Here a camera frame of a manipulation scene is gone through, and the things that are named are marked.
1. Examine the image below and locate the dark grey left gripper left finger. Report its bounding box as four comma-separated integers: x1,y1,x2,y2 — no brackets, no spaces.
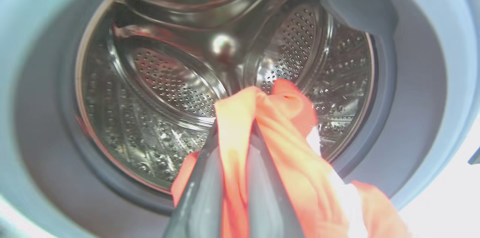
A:
163,120,225,238

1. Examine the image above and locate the orange and white garment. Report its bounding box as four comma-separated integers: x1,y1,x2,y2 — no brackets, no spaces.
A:
171,78,412,238

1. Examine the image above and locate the stainless steel washer drum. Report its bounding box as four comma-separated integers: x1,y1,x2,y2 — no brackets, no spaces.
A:
74,0,375,195

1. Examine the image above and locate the white front-loading washing machine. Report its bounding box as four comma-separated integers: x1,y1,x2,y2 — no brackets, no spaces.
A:
0,0,480,238

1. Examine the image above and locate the grey rubber door gasket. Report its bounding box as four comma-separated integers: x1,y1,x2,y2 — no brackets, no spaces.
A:
14,0,448,238

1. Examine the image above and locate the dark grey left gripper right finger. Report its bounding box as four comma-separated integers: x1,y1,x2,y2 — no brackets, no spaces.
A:
246,120,305,238

